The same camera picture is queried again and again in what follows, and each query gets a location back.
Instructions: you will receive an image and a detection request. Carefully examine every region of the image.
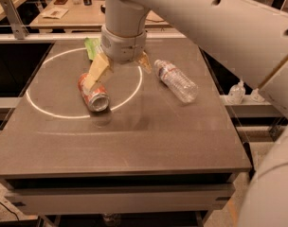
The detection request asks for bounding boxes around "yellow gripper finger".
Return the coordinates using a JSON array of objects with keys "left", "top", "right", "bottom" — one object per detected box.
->
[
  {"left": 83, "top": 53, "right": 114, "bottom": 92},
  {"left": 135, "top": 51, "right": 152, "bottom": 74}
]

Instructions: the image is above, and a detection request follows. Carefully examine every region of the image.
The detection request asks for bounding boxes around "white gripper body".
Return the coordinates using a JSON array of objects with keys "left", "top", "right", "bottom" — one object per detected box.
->
[{"left": 100, "top": 26, "right": 146, "bottom": 63}]

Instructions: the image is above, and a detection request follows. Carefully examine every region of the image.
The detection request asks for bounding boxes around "red coke can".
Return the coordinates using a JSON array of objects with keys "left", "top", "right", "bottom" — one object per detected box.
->
[{"left": 78, "top": 73, "right": 110, "bottom": 113}]

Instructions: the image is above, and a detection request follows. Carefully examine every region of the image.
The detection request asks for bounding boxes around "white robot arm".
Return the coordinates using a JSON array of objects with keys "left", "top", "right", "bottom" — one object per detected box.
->
[{"left": 102, "top": 0, "right": 288, "bottom": 227}]

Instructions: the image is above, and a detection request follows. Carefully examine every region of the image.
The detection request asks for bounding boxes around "green chip bag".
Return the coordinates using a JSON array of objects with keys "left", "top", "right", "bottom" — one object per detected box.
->
[{"left": 84, "top": 38, "right": 101, "bottom": 61}]

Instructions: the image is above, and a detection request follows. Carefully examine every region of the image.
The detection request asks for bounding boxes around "clear plastic water bottle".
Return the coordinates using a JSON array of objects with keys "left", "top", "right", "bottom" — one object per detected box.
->
[{"left": 154, "top": 60, "right": 198, "bottom": 104}]

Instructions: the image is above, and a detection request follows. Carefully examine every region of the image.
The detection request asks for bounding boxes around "white paper card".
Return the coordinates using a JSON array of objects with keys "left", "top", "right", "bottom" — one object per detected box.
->
[{"left": 42, "top": 7, "right": 68, "bottom": 19}]

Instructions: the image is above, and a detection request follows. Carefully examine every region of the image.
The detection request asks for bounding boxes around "wooden background desk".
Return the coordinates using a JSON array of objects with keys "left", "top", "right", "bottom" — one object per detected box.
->
[{"left": 28, "top": 0, "right": 171, "bottom": 34}]

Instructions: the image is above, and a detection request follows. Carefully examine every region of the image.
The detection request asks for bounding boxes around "grey work table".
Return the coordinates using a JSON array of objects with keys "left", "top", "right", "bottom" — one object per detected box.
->
[{"left": 0, "top": 39, "right": 251, "bottom": 227}]

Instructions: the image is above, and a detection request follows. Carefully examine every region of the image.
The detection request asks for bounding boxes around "left clear sanitizer bottle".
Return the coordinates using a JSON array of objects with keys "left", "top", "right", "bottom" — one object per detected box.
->
[{"left": 227, "top": 80, "right": 245, "bottom": 104}]

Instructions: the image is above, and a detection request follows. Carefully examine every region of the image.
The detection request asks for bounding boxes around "left metal bracket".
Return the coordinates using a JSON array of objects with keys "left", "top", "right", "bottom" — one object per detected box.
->
[{"left": 0, "top": 0, "right": 28, "bottom": 40}]

